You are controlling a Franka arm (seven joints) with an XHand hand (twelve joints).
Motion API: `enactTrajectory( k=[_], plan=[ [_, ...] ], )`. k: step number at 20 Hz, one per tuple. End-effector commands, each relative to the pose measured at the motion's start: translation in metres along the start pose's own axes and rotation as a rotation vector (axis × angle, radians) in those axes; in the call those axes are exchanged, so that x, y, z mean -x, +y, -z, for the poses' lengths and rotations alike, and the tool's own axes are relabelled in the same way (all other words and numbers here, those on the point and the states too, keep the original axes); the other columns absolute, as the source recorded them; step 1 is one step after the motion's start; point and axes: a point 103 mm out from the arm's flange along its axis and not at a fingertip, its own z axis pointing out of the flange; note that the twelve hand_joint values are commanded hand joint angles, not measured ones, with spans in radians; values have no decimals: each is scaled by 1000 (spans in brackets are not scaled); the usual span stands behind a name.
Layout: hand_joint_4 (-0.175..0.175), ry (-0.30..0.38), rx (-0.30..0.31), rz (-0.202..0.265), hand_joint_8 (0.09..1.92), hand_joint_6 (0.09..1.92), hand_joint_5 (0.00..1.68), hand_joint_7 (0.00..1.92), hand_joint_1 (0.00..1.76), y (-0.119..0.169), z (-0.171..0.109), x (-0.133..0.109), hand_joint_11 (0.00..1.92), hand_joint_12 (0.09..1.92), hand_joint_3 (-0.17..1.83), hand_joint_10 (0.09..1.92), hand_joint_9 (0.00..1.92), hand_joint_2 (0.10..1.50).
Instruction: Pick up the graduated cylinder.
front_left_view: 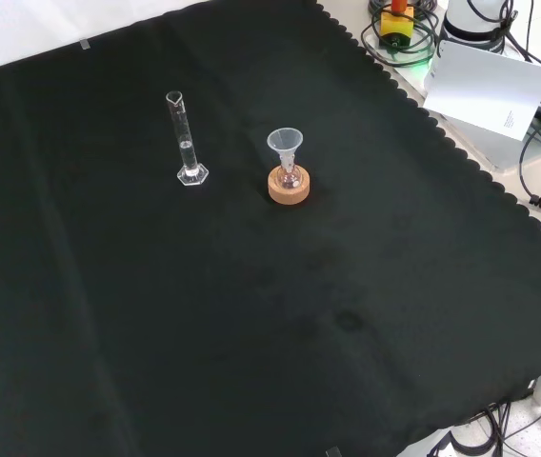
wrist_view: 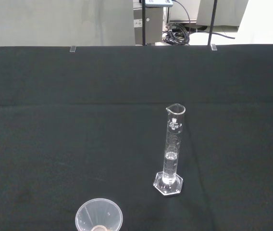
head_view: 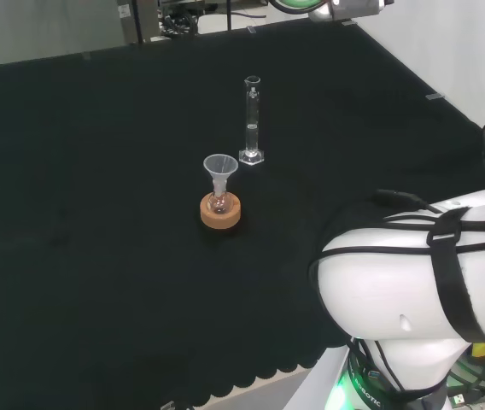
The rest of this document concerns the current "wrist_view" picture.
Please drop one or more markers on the clear tape strip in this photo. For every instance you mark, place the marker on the clear tape strip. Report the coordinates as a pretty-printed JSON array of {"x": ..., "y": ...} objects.
[
  {"x": 213, "y": 47},
  {"x": 72, "y": 49}
]

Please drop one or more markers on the black bench cloth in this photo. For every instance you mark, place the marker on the black bench cloth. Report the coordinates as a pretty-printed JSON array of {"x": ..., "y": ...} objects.
[{"x": 54, "y": 120}]

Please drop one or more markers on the grey metal cabinet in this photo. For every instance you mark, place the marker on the grey metal cabinet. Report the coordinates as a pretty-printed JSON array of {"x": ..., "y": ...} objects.
[{"x": 154, "y": 26}]

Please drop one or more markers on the black tripod pole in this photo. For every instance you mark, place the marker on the black tripod pole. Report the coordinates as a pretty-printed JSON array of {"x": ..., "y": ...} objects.
[
  {"x": 143, "y": 24},
  {"x": 213, "y": 21}
]

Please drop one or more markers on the clear plastic funnel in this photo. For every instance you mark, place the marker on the clear plastic funnel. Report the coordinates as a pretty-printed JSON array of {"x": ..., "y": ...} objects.
[{"x": 88, "y": 216}]

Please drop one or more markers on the grey partition panel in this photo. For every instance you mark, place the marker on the grey partition panel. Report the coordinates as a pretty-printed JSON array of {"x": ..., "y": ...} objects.
[
  {"x": 54, "y": 21},
  {"x": 223, "y": 12}
]

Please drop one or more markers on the grey device box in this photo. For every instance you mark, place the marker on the grey device box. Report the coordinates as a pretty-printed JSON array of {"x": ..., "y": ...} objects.
[{"x": 158, "y": 2}]

